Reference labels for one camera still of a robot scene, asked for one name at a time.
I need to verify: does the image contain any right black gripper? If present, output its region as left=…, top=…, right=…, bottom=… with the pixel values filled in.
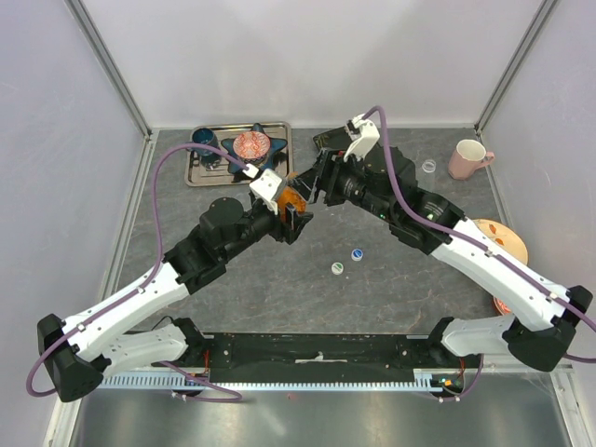
left=288, top=146, right=396, bottom=223

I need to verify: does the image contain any orange juice bottle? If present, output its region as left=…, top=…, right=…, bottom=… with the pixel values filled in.
left=276, top=171, right=306, bottom=222

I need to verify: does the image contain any green white bottle cap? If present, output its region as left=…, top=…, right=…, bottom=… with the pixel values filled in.
left=331, top=262, right=344, bottom=276

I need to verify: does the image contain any blue white bottle cap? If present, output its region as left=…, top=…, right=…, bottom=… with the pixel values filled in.
left=350, top=249, right=364, bottom=262

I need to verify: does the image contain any clear Pocari Sweat bottle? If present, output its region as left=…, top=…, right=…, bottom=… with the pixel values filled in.
left=418, top=159, right=437, bottom=192

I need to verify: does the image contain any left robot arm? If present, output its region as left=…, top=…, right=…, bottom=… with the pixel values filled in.
left=37, top=197, right=313, bottom=402

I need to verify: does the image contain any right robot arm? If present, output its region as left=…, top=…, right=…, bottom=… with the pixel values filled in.
left=291, top=146, right=592, bottom=372

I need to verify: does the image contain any blue star-shaped dish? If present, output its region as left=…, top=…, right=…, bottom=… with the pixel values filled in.
left=221, top=123, right=288, bottom=169

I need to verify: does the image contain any black floral rectangular plate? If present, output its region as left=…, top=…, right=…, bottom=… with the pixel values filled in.
left=313, top=127, right=352, bottom=151

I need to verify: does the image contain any orange patterned bowl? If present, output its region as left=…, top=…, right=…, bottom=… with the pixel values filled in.
left=233, top=130, right=271, bottom=160

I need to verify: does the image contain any metal tray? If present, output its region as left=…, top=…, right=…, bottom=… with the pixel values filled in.
left=185, top=122, right=293, bottom=187

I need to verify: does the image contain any blue mug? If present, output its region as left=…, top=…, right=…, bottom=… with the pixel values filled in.
left=191, top=128, right=221, bottom=164

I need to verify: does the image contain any pink mug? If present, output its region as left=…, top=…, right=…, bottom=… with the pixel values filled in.
left=448, top=139, right=495, bottom=180

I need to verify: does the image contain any beige bird plate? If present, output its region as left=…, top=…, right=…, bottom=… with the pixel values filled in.
left=474, top=219, right=529, bottom=265

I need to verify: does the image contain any red white patterned bowl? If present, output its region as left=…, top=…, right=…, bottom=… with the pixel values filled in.
left=493, top=297, right=511, bottom=315

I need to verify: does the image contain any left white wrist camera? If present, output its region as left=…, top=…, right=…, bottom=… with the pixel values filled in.
left=243, top=164, right=286, bottom=215

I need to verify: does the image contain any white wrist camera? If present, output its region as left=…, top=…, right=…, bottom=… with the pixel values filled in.
left=243, top=164, right=286, bottom=215
left=344, top=115, right=380, bottom=162

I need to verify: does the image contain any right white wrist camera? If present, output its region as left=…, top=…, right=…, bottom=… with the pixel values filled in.
left=344, top=115, right=380, bottom=162

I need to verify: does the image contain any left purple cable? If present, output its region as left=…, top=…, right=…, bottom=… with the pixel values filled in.
left=25, top=142, right=257, bottom=402

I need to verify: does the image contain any purple cable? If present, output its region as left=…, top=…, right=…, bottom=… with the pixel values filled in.
left=25, top=142, right=257, bottom=402
left=362, top=104, right=596, bottom=364

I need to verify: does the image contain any slotted cable duct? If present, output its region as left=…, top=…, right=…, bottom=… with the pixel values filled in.
left=100, top=370, right=467, bottom=391

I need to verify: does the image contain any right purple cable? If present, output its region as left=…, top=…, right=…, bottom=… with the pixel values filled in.
left=362, top=104, right=596, bottom=364

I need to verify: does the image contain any left aluminium frame post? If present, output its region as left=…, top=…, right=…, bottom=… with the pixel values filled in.
left=64, top=0, right=153, bottom=140

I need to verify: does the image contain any aluminium frame post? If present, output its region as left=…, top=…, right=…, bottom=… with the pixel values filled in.
left=474, top=0, right=559, bottom=138
left=64, top=0, right=153, bottom=140

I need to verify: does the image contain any right aluminium frame post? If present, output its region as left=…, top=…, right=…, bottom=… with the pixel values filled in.
left=474, top=0, right=559, bottom=138

